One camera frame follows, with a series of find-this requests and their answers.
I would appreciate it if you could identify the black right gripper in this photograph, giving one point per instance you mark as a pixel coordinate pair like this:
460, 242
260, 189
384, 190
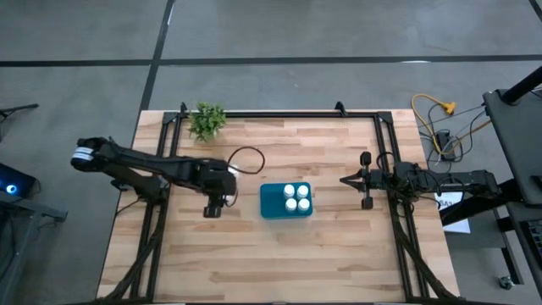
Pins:
377, 180

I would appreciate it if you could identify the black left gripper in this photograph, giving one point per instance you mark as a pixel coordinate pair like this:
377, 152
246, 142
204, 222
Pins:
211, 180

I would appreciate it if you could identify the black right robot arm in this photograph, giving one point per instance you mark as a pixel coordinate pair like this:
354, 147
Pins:
466, 180

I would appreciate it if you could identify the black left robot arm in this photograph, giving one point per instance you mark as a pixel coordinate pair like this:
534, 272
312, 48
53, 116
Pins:
139, 161

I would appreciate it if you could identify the blue plastic basket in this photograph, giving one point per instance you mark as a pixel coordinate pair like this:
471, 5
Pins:
271, 203

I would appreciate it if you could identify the green plant in white pot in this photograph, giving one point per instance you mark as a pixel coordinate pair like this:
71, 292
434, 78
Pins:
207, 120

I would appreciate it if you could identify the black power strip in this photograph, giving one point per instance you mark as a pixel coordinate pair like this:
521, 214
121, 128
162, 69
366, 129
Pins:
444, 142

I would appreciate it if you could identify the white paper sheet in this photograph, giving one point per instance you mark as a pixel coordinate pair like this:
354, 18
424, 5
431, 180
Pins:
459, 220

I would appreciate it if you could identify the black equipment cart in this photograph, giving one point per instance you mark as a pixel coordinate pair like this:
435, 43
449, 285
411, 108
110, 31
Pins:
521, 140

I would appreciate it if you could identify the grey caster wheel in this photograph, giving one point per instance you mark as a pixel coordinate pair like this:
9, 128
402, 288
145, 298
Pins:
506, 282

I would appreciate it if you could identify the grey metal stand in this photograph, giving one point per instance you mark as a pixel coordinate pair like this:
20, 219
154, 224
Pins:
25, 212

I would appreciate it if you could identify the black computer with blue light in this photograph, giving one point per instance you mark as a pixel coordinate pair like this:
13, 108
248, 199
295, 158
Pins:
17, 182

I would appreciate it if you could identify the black stand leg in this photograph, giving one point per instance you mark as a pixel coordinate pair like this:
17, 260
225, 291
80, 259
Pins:
21, 108

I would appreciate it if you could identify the black aluminium table frame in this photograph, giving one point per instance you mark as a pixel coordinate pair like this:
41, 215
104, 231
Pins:
296, 114

